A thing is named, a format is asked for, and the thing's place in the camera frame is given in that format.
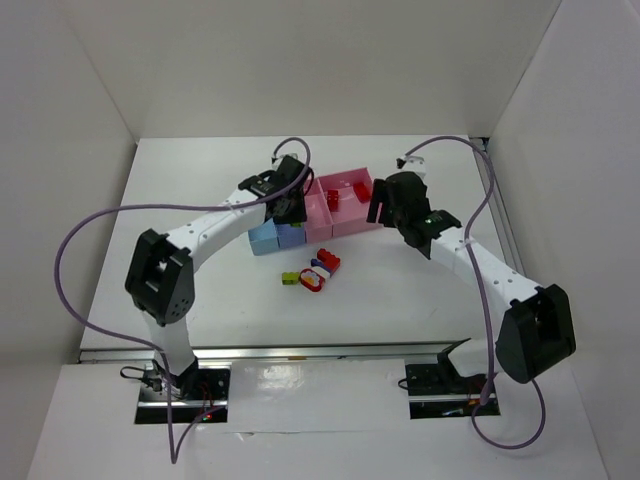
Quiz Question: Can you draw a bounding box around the small red lego brick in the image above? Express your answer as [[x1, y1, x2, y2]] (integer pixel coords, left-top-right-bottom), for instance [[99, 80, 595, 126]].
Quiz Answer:
[[326, 189, 340, 212]]

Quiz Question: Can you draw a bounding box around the red stepped lego brick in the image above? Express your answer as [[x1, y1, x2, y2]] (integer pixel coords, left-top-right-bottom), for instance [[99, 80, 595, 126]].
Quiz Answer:
[[316, 248, 341, 275]]

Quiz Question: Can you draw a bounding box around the white lego brick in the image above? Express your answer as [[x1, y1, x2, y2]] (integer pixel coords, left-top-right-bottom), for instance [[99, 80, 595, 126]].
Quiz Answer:
[[319, 265, 336, 278]]

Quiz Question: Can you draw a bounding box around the lime green lego brick front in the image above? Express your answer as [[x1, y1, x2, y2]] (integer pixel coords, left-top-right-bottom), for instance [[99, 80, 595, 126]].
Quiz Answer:
[[281, 272, 299, 286]]

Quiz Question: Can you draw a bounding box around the red flower printed lego piece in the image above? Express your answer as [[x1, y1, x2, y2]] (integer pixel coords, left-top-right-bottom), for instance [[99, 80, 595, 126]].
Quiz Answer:
[[299, 268, 325, 293]]

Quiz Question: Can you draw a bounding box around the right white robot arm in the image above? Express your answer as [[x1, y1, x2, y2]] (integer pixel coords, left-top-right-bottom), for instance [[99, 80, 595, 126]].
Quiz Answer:
[[367, 172, 576, 384]]

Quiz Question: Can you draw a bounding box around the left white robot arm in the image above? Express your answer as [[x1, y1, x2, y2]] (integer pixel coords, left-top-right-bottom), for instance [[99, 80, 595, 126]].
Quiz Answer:
[[125, 155, 313, 396]]

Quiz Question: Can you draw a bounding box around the dark blue plastic bin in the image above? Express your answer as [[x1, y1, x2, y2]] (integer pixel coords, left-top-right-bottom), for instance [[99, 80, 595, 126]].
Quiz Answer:
[[275, 223, 306, 250]]

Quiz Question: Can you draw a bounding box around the small pink plastic bin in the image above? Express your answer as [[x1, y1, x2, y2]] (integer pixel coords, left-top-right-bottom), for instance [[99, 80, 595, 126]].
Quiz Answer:
[[304, 179, 333, 244]]

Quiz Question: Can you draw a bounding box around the light blue plastic bin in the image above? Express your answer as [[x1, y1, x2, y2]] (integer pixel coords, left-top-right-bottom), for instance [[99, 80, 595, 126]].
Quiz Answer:
[[248, 220, 279, 256]]

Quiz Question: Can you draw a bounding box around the large pink plastic bin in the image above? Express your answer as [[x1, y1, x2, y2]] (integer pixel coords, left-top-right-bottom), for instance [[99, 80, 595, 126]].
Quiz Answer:
[[319, 167, 380, 237]]

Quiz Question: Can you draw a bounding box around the aluminium rail right side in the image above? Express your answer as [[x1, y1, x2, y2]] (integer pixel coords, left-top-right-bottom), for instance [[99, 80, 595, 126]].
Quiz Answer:
[[469, 137, 549, 341]]

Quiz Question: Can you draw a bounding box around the aluminium rail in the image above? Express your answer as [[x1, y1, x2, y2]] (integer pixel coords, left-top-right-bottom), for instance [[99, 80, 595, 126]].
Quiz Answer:
[[469, 137, 549, 341], [77, 341, 455, 364]]

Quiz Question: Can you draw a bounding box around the aluminium rail front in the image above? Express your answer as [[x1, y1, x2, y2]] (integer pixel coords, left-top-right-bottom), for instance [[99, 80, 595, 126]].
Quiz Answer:
[[77, 341, 455, 364]]

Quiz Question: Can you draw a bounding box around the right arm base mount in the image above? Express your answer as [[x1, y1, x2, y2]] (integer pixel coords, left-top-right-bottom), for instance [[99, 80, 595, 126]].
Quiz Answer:
[[397, 340, 486, 420]]

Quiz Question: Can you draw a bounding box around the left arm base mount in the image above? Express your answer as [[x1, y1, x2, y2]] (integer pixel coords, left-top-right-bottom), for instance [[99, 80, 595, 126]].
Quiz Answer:
[[119, 366, 231, 425]]

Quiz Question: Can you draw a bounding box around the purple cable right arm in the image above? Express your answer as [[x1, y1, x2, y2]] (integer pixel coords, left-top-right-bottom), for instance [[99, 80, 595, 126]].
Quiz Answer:
[[403, 134, 547, 448]]

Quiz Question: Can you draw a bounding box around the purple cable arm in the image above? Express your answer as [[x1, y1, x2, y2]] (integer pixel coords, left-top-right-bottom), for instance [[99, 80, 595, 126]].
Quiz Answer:
[[53, 137, 312, 464], [403, 134, 547, 448]]

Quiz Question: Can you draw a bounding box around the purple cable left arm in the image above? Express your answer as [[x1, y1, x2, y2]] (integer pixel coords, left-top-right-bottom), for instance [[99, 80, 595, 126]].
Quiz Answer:
[[53, 137, 312, 464]]

